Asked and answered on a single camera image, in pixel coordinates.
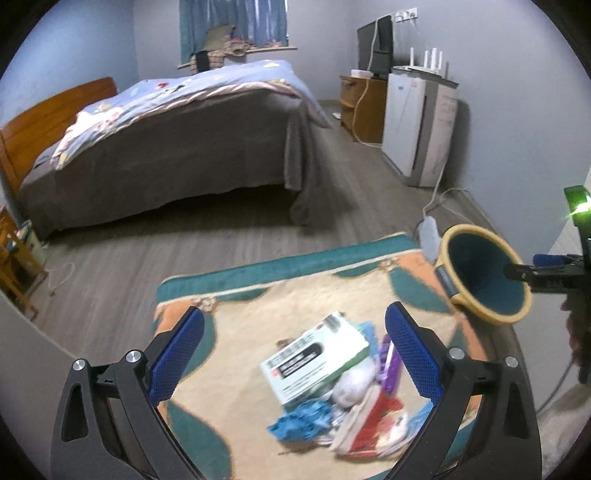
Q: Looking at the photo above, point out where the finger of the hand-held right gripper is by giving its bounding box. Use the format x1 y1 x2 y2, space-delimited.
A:
504 253 591 294

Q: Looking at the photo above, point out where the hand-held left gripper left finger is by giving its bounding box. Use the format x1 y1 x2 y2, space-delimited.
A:
51 305 206 480

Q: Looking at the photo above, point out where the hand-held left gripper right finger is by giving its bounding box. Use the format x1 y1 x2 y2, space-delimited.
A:
384 302 542 480

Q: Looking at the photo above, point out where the purple wrapper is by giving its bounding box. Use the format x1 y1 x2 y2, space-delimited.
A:
376 333 402 394

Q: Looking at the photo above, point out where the light blue cloth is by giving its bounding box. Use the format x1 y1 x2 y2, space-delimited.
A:
355 320 385 361

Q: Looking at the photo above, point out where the white tissue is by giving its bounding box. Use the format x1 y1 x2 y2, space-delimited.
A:
330 357 382 407

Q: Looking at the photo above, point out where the yellow rimmed teal waste bin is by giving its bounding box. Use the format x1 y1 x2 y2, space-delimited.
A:
436 224 534 326

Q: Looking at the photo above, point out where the red and white wrapper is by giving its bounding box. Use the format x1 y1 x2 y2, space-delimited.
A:
330 383 413 459

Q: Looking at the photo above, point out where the green and white cardboard box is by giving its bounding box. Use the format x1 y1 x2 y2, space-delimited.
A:
259 311 370 407

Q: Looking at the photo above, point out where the teal and orange patterned rug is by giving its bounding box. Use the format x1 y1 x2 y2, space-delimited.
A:
154 232 509 480

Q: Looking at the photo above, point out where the white power strip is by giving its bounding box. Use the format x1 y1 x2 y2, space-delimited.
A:
418 216 443 261

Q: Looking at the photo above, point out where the wooden bedside table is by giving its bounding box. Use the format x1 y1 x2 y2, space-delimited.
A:
0 205 49 319

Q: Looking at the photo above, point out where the white air purifier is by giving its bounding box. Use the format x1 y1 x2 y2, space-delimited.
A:
381 69 460 188

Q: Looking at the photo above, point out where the bed with grey bedspread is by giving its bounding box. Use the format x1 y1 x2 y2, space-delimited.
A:
18 88 333 241

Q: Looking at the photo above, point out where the white router with antennas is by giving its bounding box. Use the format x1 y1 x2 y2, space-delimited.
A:
392 46 460 86

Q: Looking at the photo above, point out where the wooden cabinet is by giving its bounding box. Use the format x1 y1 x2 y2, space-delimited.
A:
339 75 389 145

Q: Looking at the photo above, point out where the black monitor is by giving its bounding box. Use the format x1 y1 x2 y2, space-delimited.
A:
356 16 394 79

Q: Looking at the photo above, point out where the wooden headboard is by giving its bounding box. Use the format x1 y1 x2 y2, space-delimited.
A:
0 76 118 195

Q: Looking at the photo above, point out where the light blue printed quilt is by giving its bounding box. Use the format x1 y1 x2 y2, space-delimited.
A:
50 59 333 171

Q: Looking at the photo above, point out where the plaid clothes pile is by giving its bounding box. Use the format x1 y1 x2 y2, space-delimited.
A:
203 25 252 70

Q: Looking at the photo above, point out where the wooden window sill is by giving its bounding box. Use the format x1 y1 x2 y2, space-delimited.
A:
178 45 298 70

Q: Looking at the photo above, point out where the blue curtain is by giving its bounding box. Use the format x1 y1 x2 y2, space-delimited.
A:
178 0 289 63

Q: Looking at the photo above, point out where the grey cable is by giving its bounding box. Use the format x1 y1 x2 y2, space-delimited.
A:
534 362 574 414

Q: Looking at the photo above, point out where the looped white cable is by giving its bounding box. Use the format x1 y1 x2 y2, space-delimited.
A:
438 186 476 208

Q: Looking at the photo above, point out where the white power strip cable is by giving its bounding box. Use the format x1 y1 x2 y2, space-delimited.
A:
422 157 446 220

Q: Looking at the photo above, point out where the thin white floor cable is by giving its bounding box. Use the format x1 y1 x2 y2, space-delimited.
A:
44 262 77 296

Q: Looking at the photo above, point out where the long white cable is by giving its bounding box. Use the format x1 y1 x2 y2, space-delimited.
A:
352 14 393 148

